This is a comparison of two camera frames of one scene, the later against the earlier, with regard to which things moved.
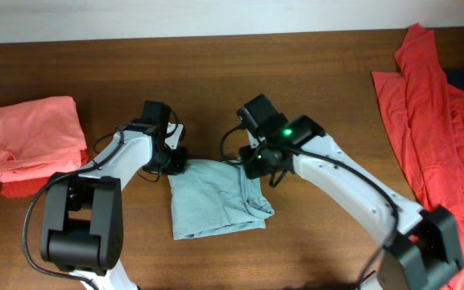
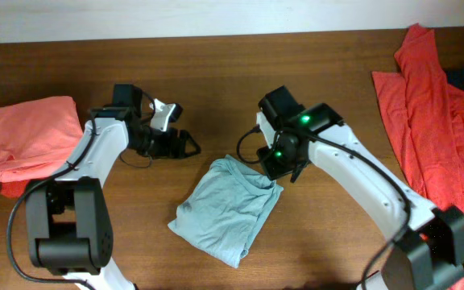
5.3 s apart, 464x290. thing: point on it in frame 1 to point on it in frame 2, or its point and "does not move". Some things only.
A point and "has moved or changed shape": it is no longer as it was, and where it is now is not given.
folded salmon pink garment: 33,140 does not move
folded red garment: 31,186 does not move
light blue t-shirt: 215,196 has moved or changed shape
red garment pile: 444,138 does not move
